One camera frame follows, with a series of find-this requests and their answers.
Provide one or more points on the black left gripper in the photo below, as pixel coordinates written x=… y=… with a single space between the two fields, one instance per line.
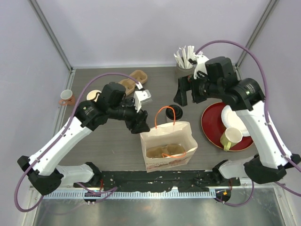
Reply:
x=138 y=124

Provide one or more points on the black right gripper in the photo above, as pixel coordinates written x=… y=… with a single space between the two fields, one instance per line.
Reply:
x=186 y=84

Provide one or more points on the black cup lid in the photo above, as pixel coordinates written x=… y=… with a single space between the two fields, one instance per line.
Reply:
x=175 y=111

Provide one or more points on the paper bag with orange handles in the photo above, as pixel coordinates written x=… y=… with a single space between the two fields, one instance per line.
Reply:
x=175 y=132

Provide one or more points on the brown cardboard cup carrier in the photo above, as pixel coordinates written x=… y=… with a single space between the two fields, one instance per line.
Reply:
x=130 y=84
x=170 y=150

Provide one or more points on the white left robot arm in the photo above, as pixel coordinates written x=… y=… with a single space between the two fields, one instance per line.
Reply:
x=43 y=169

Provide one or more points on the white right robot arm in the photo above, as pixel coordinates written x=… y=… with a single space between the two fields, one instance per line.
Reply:
x=216 y=78

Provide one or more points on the grey straw holder cup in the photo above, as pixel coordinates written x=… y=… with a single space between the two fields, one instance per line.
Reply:
x=182 y=72

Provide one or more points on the red round tray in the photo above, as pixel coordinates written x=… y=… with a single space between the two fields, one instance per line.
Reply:
x=213 y=127

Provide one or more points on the stack of white paper cups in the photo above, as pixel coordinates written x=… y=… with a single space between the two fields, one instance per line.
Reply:
x=93 y=95

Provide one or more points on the white paper plate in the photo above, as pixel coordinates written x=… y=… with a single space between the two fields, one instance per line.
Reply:
x=230 y=119

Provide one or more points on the yellow mug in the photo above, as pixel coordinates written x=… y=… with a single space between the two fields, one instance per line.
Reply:
x=230 y=137

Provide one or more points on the small pink ceramic teacup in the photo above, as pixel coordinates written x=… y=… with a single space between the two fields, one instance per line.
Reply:
x=67 y=98

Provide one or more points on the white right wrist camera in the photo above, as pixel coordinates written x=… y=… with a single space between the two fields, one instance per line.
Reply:
x=199 y=62

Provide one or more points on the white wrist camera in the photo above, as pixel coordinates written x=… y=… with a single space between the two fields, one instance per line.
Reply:
x=199 y=62
x=141 y=97

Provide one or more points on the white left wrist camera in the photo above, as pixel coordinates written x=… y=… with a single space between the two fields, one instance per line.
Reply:
x=141 y=97

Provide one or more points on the perforated cable duct rail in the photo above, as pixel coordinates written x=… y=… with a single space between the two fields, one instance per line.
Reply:
x=173 y=194

